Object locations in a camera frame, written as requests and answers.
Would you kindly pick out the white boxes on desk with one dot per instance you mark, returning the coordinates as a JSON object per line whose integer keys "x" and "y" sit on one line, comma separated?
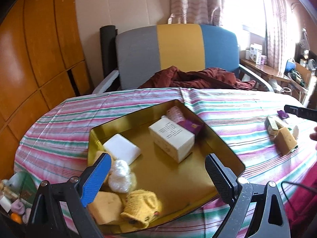
{"x": 256, "y": 54}

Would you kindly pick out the white crinkled plastic bag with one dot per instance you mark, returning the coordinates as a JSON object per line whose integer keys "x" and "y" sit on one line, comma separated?
{"x": 120, "y": 180}

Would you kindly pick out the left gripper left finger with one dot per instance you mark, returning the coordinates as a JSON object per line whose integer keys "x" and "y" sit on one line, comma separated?
{"x": 91, "y": 180}

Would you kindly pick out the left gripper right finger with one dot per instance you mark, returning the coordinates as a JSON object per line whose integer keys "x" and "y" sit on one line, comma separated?
{"x": 223, "y": 179}

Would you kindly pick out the yellow knitted cup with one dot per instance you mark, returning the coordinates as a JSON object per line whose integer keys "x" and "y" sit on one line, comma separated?
{"x": 141, "y": 208}

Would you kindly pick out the pink hair roller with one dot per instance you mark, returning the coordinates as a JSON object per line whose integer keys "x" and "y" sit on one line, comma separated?
{"x": 175, "y": 114}

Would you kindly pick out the white soap block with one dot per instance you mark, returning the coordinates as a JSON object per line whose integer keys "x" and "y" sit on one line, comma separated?
{"x": 122, "y": 149}

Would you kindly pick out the small green box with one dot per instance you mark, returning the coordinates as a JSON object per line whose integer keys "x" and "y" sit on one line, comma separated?
{"x": 271, "y": 126}

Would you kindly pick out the patterned curtain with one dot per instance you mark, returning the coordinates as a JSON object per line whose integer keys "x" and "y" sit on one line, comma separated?
{"x": 206, "y": 12}

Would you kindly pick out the dark red cloth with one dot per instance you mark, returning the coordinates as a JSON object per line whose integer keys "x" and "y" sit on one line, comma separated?
{"x": 210, "y": 78}

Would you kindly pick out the white printed carton box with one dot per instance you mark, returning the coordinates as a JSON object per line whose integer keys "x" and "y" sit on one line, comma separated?
{"x": 172, "y": 138}

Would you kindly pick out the person hand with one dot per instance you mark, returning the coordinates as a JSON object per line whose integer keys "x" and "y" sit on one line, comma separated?
{"x": 313, "y": 136}

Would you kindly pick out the gold metal tray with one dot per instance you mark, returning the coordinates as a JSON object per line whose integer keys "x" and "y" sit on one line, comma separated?
{"x": 180, "y": 187}

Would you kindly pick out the striped tablecloth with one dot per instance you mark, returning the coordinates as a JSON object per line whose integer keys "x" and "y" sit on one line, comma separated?
{"x": 56, "y": 145}

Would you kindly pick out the wooden wardrobe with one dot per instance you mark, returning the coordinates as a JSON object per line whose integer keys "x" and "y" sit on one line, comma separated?
{"x": 42, "y": 64}

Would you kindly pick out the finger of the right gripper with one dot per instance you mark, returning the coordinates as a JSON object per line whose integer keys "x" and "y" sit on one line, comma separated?
{"x": 301, "y": 112}

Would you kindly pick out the red bedding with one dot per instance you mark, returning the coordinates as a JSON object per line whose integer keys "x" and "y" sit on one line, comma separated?
{"x": 301, "y": 208}

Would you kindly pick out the purple candy packet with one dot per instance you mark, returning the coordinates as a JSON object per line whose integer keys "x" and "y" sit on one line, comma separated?
{"x": 192, "y": 126}
{"x": 282, "y": 114}

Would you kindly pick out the wooden side desk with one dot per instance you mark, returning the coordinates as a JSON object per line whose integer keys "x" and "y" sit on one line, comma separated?
{"x": 266, "y": 71}

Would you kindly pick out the grey yellow blue chair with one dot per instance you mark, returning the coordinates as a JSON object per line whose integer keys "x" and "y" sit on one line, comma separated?
{"x": 135, "y": 55}

